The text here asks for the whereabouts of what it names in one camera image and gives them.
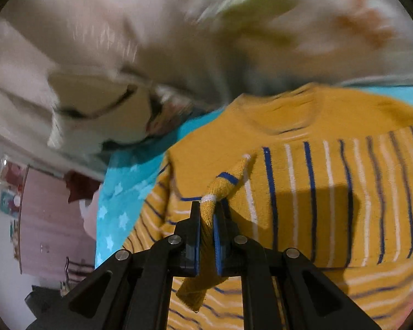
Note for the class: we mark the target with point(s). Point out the colourful wall poster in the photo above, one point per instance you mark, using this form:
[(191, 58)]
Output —
[(12, 180)]

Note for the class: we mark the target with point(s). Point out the pink wardrobe cabinet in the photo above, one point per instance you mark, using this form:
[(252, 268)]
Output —
[(51, 230)]

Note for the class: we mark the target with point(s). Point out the beige embroidered curtain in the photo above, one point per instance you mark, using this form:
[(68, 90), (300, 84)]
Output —
[(152, 38)]

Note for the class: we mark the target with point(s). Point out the small cream black-trimmed pillow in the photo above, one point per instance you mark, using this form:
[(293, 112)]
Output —
[(91, 110)]

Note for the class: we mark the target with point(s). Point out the red cloth item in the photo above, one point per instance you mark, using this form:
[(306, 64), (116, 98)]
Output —
[(80, 186)]

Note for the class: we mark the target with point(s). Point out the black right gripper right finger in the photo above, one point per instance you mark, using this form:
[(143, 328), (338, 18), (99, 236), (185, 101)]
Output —
[(281, 290)]

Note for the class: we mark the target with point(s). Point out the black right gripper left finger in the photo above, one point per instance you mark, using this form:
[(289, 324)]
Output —
[(130, 290)]

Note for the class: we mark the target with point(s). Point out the mustard striped knit sweater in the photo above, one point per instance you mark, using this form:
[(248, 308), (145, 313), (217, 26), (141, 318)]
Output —
[(327, 171)]

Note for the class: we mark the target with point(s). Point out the white leaf-print pillow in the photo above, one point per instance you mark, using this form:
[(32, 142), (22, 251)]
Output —
[(263, 47)]

